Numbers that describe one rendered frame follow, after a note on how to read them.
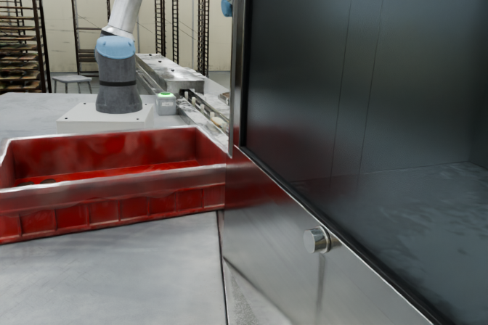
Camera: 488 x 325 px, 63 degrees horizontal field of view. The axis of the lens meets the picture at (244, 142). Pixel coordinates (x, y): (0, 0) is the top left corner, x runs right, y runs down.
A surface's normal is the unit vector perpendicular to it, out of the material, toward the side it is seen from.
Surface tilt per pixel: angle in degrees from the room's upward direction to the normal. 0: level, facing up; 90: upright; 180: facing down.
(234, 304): 0
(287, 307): 89
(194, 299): 0
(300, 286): 90
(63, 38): 90
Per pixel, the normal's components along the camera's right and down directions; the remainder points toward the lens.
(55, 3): 0.36, 0.29
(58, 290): 0.04, -0.95
